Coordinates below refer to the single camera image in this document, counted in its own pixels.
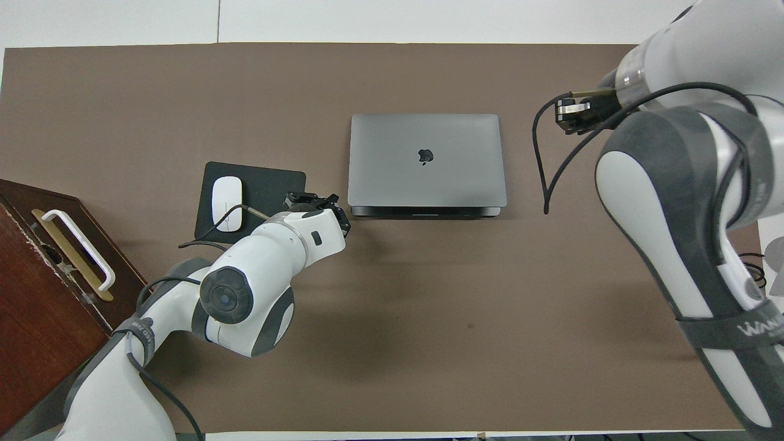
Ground black mouse pad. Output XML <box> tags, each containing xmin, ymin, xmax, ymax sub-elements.
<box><xmin>194</xmin><ymin>161</ymin><xmax>307</xmax><ymax>244</ymax></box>

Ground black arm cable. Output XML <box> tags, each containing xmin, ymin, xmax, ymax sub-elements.
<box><xmin>532</xmin><ymin>81</ymin><xmax>763</xmax><ymax>270</ymax></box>
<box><xmin>126</xmin><ymin>204</ymin><xmax>270</xmax><ymax>441</ymax></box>

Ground black lamp cable with plug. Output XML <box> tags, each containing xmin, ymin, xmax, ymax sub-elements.
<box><xmin>738</xmin><ymin>251</ymin><xmax>767</xmax><ymax>288</ymax></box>

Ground grey laptop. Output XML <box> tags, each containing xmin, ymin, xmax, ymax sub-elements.
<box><xmin>347</xmin><ymin>113</ymin><xmax>508</xmax><ymax>219</ymax></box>

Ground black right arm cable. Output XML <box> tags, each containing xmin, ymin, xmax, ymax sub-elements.
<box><xmin>532</xmin><ymin>81</ymin><xmax>763</xmax><ymax>270</ymax></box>

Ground brass handle plate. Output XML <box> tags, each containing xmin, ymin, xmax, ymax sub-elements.
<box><xmin>31</xmin><ymin>208</ymin><xmax>114</xmax><ymax>302</ymax></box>

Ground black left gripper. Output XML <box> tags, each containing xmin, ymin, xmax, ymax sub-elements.
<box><xmin>285</xmin><ymin>192</ymin><xmax>352</xmax><ymax>238</ymax></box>

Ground white computer mouse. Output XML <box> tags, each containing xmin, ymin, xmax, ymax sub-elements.
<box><xmin>211</xmin><ymin>176</ymin><xmax>243</xmax><ymax>233</ymax></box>

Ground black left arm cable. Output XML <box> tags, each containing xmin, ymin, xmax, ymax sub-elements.
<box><xmin>126</xmin><ymin>204</ymin><xmax>270</xmax><ymax>441</ymax></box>

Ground brown table mat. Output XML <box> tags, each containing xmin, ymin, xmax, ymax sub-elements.
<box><xmin>0</xmin><ymin>42</ymin><xmax>760</xmax><ymax>432</ymax></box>

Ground dark wooden box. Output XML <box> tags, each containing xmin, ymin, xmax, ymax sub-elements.
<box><xmin>0</xmin><ymin>179</ymin><xmax>151</xmax><ymax>435</ymax></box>

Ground white box handle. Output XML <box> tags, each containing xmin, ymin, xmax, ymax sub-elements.
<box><xmin>42</xmin><ymin>209</ymin><xmax>116</xmax><ymax>292</ymax></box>

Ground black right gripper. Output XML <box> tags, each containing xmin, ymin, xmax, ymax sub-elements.
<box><xmin>556</xmin><ymin>95</ymin><xmax>622</xmax><ymax>135</ymax></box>

